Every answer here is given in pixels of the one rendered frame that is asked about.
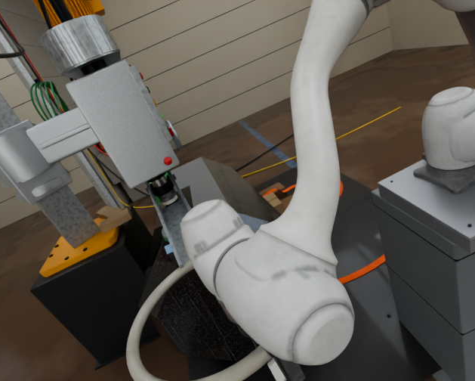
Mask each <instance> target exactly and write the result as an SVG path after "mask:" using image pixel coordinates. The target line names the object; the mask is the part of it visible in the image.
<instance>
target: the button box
mask: <svg viewBox="0 0 475 381"><path fill-rule="evenodd" d="M128 71H129V72H130V74H131V76H132V78H133V80H134V82H135V84H136V86H137V87H138V89H139V91H140V93H141V95H142V97H143V99H144V100H145V102H146V104H147V106H148V108H149V110H150V112H151V114H152V115H153V118H154V120H155V121H156V124H157V126H158V127H159V129H160V131H161V133H162V135H163V137H164V139H165V141H166V142H168V141H170V140H172V136H171V134H170V133H169V131H168V129H167V127H166V125H165V123H164V121H163V119H162V117H161V115H160V113H159V111H158V109H157V107H156V105H155V104H154V102H153V99H152V98H151V96H150V93H149V92H148V90H147V87H146V86H145V84H144V82H143V80H142V78H141V77H140V74H139V72H138V71H137V68H136V66H135V65H133V66H131V67H129V68H128Z"/></svg>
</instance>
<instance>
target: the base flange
mask: <svg viewBox="0 0 475 381"><path fill-rule="evenodd" d="M105 219H106V218H96V219H95V220H94V222H95V223H96V224H97V226H98V227H100V222H101V221H103V220H105ZM120 226H121V225H120ZM120 226H118V227H116V228H114V229H112V230H111V231H108V232H106V233H105V234H103V233H102V231H99V232H98V233H97V234H95V235H94V236H93V237H91V238H90V239H88V240H86V241H85V242H84V243H83V244H81V245H80V246H78V247H76V248H75V249H73V248H72V247H71V246H70V245H69V244H68V243H67V242H66V240H65V239H64V238H63V236H62V237H60V239H59V240H58V241H57V243H56V245H55V247H54V248H53V250H52V251H51V254H50V255H49V257H48V258H47V260H46V262H45V263H44V265H43V266H42V269H41V270H40V272H39V273H40V274H41V275H42V276H43V277H49V276H51V275H52V274H55V273H57V272H58V271H61V270H63V269H64V268H67V267H69V266H71V265H74V264H75V263H77V262H80V261H81V260H83V259H86V258H87V257H89V256H92V255H93V254H95V253H98V252H100V251H102V250H104V249H106V248H108V247H110V246H112V245H113V244H114V243H115V242H116V241H117V238H118V235H119V229H120Z"/></svg>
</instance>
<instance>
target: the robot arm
mask: <svg viewBox="0 0 475 381"><path fill-rule="evenodd" d="M389 1H391V0H312V3H311V6H310V13H309V16H308V19H307V25H306V27H305V30H304V35H303V38H302V41H301V45H300V48H299V51H298V55H297V58H296V61H295V66H294V69H293V73H292V78H291V114H292V122H293V129H294V136H295V149H296V157H297V164H298V178H297V184H296V187H295V192H294V194H293V197H292V199H291V202H290V203H289V205H288V207H287V209H286V210H285V211H284V213H283V214H282V215H281V216H280V217H279V218H278V219H276V220H275V221H272V222H270V223H268V224H265V225H261V226H260V228H259V229H258V230H257V232H256V233H254V232H253V231H252V229H251V228H250V227H249V226H248V225H245V224H244V222H243V220H242V219H241V217H240V216H239V214H238V213H237V212H236V211H235V210H234V209H233V208H232V207H231V206H230V205H228V204H227V203H226V202H224V201H223V200H209V201H206V202H204V203H200V204H199V205H197V206H194V207H193V208H192V209H191V210H190V211H189V212H188V213H187V214H186V215H185V216H184V218H183V219H182V220H181V223H180V230H181V235H182V239H183V242H184V247H185V250H186V252H187V255H188V256H189V259H190V261H191V263H192V265H193V267H194V268H195V270H196V272H197V274H198V275H199V277H200V279H201V280H202V282H203V283H204V285H205V286H206V288H207V289H208V290H209V291H210V292H211V293H212V294H214V295H215V296H216V299H217V301H218V302H219V303H220V304H221V307H222V309H223V310H224V312H225V314H226V316H227V317H228V319H229V320H230V321H232V322H233V323H235V324H236V326H237V327H238V328H239V331H240V333H241V334H242V335H243V336H246V337H248V338H251V340H252V342H253V343H254V346H255V348H257V347H258V346H259V345H260V346H262V347H263V348H264V349H265V351H266V352H267V354H268V355H269V356H270V357H272V358H271V359H270V360H269V361H268V363H267V365H268V367H269V368H270V370H271V372H272V374H273V376H274V378H275V379H276V381H303V380H304V379H305V376H304V373H303V371H302V369H301V367H300V365H299V364H303V365H322V364H326V363H328V362H330V361H332V360H334V359H335V358H336V357H337V356H339V354H340V353H342V351H343V350H344V349H345V348H346V347H347V345H348V343H349V341H350V339H351V337H352V335H353V325H354V321H355V314H354V310H353V306H352V303H351V301H350V298H349V296H348V294H347V291H346V290H345V288H344V286H343V285H342V284H341V282H340V281H339V280H338V279H337V275H336V268H337V264H338V260H337V259H336V257H335V254H334V252H333V250H332V244H331V235H332V228H333V224H334V221H335V216H336V212H337V208H338V201H339V194H340V167H339V160H338V151H337V145H336V140H335V132H334V126H333V122H332V113H331V107H330V103H329V97H328V81H329V78H330V75H331V73H332V70H333V68H334V66H335V64H336V63H337V61H338V59H339V58H340V56H341V55H342V54H343V52H344V50H345V49H346V47H347V46H348V45H349V44H350V42H351V40H352V39H353V37H354V36H355V35H356V34H357V33H358V31H359V29H360V28H361V27H362V25H363V24H364V23H365V21H366V18H367V16H368V15H369V13H370V12H371V10H372V9H373V8H378V7H380V6H381V5H383V4H385V3H387V2H389ZM432 1H434V2H436V3H437V4H438V5H440V6H441V7H443V8H445V9H447V10H450V11H454V12H455V15H456V17H457V18H458V21H459V23H460V25H461V28H462V29H463V31H464V34H465V35H466V37H467V40H468V42H469V44H470V46H471V48H472V50H473V52H474V54H475V0H432ZM421 132H422V141H423V146H424V153H422V159H424V160H426V161H427V165H425V166H422V167H420V168H418V169H415V170H414V171H413V174H414V176H415V177H419V178H424V179H426V180H428V181H431V182H433V183H434V184H437V185H439V186H441V187H444V188H445V189H447V190H448V191H450V192H451V193H452V194H460V193H462V192H463V191H464V190H465V189H466V188H467V187H470V186H471V185H473V184H475V89H474V88H467V87H455V88H450V89H447V90H445V91H441V92H440V93H438V94H436V95H434V96H433V97H432V98H431V100H430V102H429V104H428V105H427V107H426V108H425V111H424V115H423V119H422V125H421Z"/></svg>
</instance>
